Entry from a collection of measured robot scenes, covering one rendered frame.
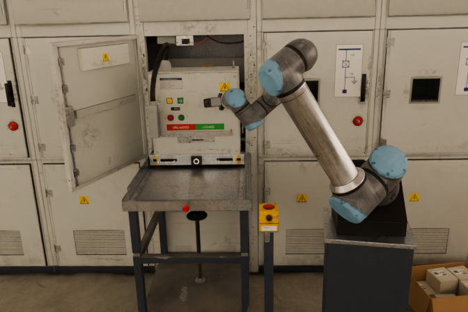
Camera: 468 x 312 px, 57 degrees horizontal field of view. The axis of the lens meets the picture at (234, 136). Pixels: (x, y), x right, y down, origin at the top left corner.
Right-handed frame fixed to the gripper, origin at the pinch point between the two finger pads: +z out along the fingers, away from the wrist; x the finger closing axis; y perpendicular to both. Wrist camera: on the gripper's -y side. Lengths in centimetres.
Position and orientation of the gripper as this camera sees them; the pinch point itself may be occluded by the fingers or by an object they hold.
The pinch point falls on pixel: (217, 102)
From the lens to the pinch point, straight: 235.2
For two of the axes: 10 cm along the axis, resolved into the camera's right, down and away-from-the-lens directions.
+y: 9.7, -0.9, 2.1
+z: -2.2, -0.1, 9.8
